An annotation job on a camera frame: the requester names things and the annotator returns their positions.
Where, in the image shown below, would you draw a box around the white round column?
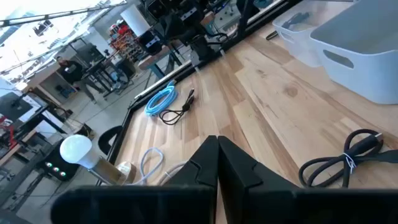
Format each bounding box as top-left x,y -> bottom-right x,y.
119,4 -> 152,37

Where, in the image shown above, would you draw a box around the shelf with colourful items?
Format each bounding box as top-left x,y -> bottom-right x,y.
108,23 -> 147,63

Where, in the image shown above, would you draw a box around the black computer tower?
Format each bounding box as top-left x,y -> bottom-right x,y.
37,139 -> 80,182

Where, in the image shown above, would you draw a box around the person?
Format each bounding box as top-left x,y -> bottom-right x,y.
55,55 -> 106,103

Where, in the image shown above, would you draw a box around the wooden desk with metal legs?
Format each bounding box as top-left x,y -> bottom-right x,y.
138,46 -> 184,80

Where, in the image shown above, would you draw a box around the black aluminium table frame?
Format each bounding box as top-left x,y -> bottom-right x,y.
96,0 -> 299,187

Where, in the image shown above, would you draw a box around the brass lamp with white bulb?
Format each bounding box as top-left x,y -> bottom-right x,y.
58,134 -> 137,187

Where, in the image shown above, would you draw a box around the beige coiled cable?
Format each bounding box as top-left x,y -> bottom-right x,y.
155,161 -> 189,187

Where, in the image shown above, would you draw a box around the black frame handle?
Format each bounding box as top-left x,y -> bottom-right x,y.
98,125 -> 124,156

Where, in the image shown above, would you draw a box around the grey plastic bin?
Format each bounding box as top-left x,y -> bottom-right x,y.
310,0 -> 398,105

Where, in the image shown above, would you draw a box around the black ceiling truss bar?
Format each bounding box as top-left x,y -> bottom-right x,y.
0,1 -> 128,28

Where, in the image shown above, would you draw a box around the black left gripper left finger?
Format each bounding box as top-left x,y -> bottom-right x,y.
51,136 -> 218,224

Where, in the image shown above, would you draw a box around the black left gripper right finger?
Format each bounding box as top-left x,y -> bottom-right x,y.
218,136 -> 398,224

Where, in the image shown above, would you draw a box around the thick black tied cable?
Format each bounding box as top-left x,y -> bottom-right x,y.
298,129 -> 398,189

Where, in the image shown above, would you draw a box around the thin black USB cable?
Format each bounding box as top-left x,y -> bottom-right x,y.
159,88 -> 196,126

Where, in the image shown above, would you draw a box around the clear plastic bin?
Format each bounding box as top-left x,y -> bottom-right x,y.
272,0 -> 355,68

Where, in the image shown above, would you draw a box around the white lamp cable with adapter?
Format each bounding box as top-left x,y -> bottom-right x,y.
130,147 -> 165,187

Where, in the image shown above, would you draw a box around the light blue cable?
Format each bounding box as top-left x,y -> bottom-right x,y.
144,80 -> 180,118

